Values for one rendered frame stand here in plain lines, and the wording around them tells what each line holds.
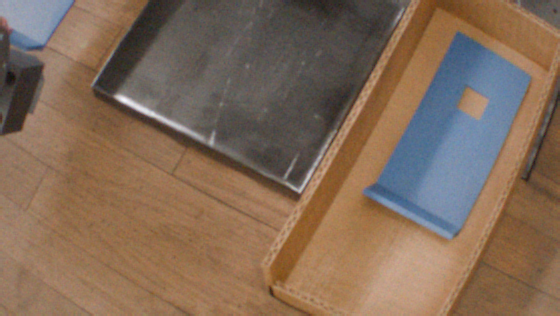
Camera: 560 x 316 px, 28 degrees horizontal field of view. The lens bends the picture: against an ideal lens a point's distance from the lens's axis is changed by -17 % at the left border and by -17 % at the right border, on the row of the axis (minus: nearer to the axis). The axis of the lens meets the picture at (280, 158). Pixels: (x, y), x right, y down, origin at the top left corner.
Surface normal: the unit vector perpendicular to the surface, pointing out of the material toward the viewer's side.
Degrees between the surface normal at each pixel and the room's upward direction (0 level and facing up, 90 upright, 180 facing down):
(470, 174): 0
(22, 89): 91
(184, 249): 0
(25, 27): 1
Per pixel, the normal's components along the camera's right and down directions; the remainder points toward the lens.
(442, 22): -0.07, -0.38
